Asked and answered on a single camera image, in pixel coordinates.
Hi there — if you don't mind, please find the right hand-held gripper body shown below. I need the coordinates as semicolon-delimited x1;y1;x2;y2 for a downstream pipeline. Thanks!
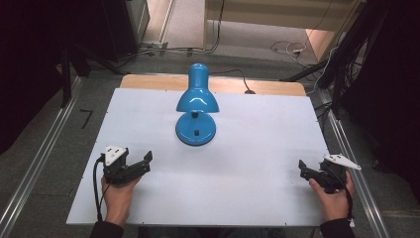
311;154;363;195

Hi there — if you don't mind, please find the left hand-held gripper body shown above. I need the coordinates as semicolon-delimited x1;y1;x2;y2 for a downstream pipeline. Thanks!
100;145;143;186

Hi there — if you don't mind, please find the blue desk lamp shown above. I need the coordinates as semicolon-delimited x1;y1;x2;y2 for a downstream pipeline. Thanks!
174;62;220;147

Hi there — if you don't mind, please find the person's right hand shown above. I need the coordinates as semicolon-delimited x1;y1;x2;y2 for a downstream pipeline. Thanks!
308;171;356;222

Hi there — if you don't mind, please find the person's left hand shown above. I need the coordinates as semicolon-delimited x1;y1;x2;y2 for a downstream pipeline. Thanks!
100;176;142;228

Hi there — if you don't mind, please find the white work board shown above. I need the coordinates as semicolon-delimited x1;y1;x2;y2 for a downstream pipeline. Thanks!
65;87;331;228

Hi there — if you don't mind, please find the wooden table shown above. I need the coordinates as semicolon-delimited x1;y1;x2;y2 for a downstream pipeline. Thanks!
119;73;307;97

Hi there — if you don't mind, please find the dark curtain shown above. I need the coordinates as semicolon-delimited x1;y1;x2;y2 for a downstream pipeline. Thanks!
336;0;420;202
0;0;140;156

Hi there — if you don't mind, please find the black metal stand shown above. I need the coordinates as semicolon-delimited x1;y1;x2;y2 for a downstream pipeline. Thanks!
279;0;390;117

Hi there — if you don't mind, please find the grey cabinet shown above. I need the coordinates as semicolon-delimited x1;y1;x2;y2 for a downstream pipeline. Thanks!
125;0;152;46

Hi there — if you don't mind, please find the light wooden furniture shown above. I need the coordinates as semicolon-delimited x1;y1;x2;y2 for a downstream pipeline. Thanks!
202;0;368;63

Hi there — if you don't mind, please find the aluminium floor rail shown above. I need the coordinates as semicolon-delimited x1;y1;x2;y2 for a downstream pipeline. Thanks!
0;76;84;238
318;88;392;238

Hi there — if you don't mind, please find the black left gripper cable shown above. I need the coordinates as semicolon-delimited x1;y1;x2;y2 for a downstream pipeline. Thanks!
92;154;107;222

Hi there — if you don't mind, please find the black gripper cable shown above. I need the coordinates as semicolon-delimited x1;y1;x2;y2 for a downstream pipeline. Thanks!
92;154;107;222
330;168;355;221

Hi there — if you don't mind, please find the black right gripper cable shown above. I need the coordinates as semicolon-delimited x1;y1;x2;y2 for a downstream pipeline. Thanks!
330;168;355;221

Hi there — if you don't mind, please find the black lamp cable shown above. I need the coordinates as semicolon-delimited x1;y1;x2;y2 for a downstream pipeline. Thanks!
209;68;257;95

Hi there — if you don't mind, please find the white floor cable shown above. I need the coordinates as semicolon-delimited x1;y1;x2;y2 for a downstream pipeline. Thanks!
269;40;309;61

